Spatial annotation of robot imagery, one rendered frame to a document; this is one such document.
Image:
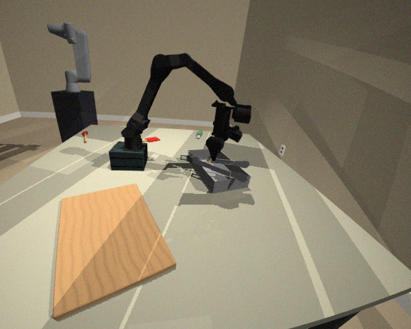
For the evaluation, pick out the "light brown wooden board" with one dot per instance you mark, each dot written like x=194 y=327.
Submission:
x=108 y=242

